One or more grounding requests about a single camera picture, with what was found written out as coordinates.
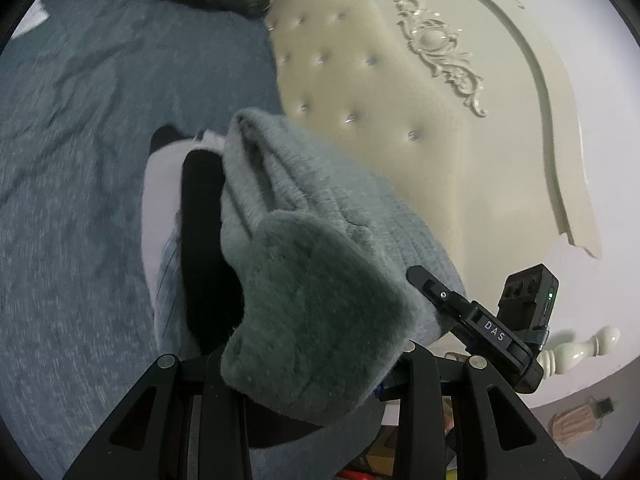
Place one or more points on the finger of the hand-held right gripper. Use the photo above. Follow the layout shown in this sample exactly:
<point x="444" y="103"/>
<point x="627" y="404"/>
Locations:
<point x="435" y="294"/>

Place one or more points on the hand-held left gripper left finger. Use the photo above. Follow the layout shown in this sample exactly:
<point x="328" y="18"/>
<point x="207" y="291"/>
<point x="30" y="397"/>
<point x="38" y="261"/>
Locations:
<point x="220" y="410"/>

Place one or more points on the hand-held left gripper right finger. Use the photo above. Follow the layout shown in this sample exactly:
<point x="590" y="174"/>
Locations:
<point x="415" y="385"/>

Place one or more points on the grey fleece-lined pants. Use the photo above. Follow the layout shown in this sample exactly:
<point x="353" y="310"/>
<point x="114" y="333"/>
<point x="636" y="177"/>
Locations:
<point x="320" y="285"/>

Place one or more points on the cream bedpost finial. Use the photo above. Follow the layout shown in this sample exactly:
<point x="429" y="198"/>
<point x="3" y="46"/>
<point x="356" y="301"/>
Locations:
<point x="580" y="350"/>

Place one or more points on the brown object on floor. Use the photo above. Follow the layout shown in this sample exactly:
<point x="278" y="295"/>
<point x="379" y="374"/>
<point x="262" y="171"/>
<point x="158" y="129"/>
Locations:
<point x="575" y="422"/>

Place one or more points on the folded black garment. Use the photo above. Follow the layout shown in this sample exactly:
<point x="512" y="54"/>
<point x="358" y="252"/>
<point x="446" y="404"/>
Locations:
<point x="200" y="235"/>

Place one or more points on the folded white garment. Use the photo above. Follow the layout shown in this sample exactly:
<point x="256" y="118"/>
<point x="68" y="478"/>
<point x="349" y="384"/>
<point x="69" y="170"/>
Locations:
<point x="160" y="200"/>

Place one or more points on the cream tufted headboard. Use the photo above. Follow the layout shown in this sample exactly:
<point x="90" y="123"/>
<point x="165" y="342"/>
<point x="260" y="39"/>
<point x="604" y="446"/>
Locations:
<point x="360" y="75"/>

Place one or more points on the blue flecked bed blanket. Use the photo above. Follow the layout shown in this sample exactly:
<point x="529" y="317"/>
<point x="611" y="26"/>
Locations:
<point x="75" y="210"/>

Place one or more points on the white printed shirt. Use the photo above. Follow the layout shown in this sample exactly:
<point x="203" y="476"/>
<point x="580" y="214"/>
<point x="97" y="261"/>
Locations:
<point x="32" y="12"/>

